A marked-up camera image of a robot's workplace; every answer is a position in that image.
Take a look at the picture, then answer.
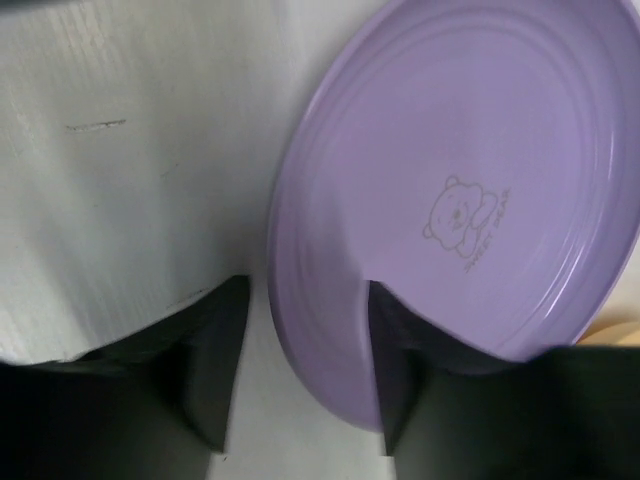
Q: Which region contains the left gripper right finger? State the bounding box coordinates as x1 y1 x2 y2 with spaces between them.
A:
367 282 639 479

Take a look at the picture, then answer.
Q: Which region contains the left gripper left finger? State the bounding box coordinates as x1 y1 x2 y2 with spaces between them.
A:
1 275 251 479

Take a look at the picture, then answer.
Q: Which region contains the orange plate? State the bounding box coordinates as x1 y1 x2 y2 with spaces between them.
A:
577 310 639 347

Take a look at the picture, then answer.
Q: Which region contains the purple plate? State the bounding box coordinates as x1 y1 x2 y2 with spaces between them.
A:
268 1 639 430

